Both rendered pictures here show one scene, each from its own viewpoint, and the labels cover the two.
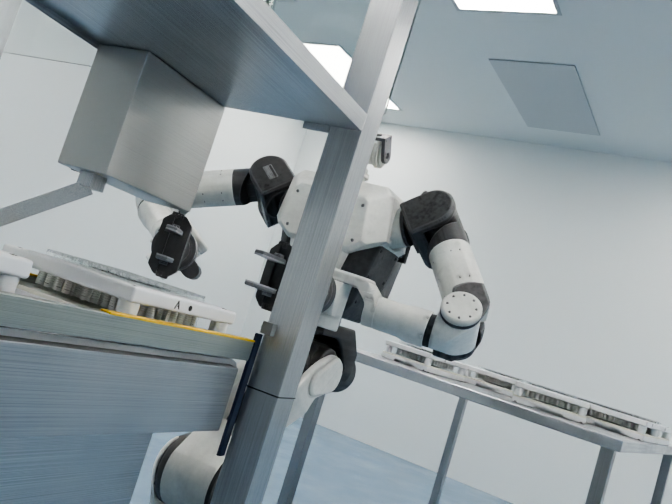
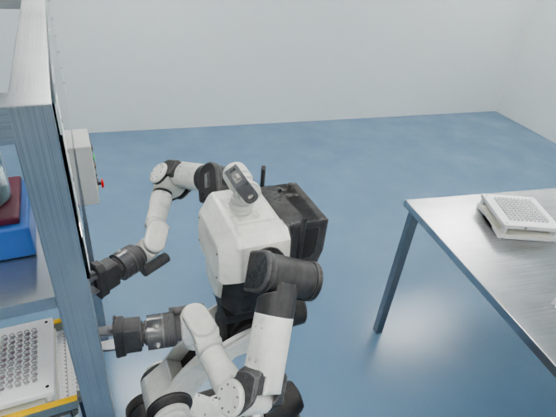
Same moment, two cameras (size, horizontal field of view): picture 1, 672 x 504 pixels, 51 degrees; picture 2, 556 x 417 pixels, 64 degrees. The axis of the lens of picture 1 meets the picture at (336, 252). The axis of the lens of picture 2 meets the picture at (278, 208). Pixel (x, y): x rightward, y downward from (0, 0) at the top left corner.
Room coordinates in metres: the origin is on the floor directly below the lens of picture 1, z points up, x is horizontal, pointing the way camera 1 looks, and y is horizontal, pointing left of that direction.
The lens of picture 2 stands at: (0.90, -0.64, 1.90)
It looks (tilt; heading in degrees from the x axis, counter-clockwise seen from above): 34 degrees down; 37
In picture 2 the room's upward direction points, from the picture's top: 6 degrees clockwise
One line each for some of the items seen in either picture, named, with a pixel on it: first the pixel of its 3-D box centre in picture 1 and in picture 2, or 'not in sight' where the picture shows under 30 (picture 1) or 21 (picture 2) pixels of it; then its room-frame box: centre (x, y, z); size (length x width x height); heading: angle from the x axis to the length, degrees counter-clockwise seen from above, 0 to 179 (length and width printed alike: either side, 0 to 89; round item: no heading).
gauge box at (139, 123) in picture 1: (147, 132); not in sight; (1.16, 0.36, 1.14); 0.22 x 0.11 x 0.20; 154
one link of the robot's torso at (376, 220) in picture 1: (345, 244); (259, 246); (1.66, -0.02, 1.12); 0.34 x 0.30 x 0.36; 64
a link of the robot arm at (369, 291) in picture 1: (349, 296); (200, 332); (1.41, -0.05, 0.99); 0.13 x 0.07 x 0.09; 73
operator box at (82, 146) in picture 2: not in sight; (85, 166); (1.66, 0.93, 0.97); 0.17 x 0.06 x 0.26; 64
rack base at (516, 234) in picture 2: (423, 366); (515, 221); (2.85, -0.47, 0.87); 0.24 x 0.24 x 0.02; 41
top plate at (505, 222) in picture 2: (426, 354); (519, 212); (2.85, -0.47, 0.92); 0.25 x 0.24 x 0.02; 41
